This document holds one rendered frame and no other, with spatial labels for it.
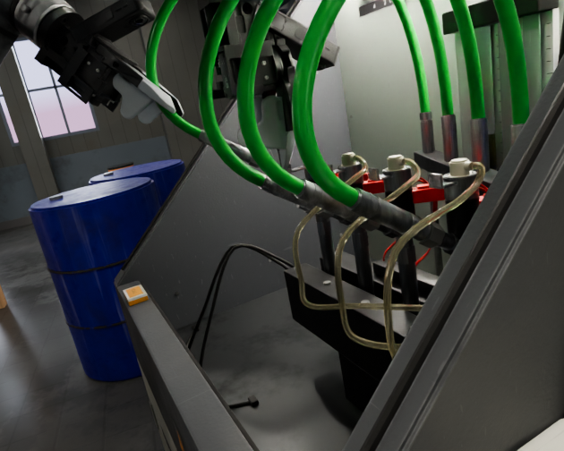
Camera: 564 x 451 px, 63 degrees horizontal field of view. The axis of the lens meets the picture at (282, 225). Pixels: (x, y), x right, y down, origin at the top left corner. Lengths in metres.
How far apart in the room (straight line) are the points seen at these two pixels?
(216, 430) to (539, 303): 0.28
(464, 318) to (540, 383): 0.09
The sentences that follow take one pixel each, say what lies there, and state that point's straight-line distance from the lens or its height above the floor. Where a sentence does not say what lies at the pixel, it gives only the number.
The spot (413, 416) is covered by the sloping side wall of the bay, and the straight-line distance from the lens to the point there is 0.29.
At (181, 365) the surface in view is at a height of 0.95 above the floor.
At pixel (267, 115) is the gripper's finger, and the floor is 1.20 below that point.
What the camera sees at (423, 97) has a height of 1.18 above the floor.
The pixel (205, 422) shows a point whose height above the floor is 0.95.
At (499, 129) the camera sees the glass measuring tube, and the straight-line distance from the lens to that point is 0.73.
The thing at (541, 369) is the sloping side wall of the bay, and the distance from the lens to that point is 0.35.
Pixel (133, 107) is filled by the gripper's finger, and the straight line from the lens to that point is 0.66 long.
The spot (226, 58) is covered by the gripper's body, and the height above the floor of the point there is 1.27.
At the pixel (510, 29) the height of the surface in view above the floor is 1.24.
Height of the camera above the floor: 1.22
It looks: 16 degrees down
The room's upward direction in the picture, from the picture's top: 11 degrees counter-clockwise
